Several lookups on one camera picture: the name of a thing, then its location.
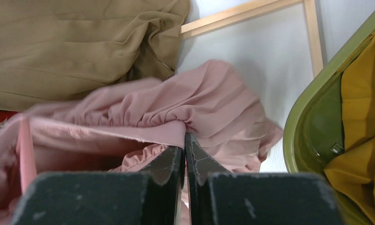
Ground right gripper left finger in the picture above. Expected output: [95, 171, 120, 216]
[10, 147, 184, 225]

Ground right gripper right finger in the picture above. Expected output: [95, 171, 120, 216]
[185, 133, 344, 225]

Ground pink pleated skirt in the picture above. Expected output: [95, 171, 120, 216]
[0, 60, 283, 225]

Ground yellow jacket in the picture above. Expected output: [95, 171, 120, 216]
[323, 28, 375, 225]

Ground olive green plastic basket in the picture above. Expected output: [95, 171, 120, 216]
[283, 11, 375, 225]

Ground tan brown garment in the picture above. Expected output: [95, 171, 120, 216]
[0, 0, 190, 112]

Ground wooden clothes rack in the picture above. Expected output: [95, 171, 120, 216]
[180, 0, 325, 78]

